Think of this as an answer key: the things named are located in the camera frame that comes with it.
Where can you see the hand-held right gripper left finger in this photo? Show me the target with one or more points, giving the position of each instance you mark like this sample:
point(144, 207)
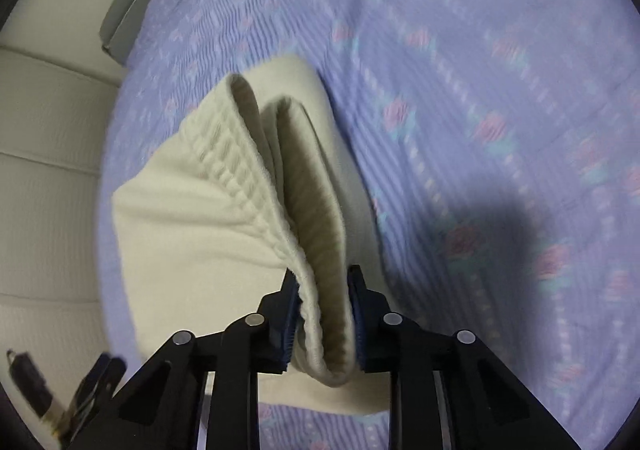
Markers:
point(287, 330)

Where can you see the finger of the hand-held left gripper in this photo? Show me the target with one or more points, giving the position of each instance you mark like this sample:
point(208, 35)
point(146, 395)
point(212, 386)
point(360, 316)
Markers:
point(32, 382)
point(100, 380)

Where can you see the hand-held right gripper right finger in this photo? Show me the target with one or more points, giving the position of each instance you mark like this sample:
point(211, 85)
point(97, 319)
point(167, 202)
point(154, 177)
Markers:
point(359, 330)

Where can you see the cream pants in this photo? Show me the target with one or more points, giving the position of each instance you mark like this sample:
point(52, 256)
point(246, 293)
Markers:
point(200, 240)

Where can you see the cream padded headboard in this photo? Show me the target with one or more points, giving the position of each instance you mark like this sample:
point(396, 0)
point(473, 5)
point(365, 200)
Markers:
point(50, 180)

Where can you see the purple floral blanket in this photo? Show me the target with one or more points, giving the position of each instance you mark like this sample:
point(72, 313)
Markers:
point(450, 79)

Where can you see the grey object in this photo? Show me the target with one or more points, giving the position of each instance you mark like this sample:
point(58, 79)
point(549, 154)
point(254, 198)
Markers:
point(125, 24)

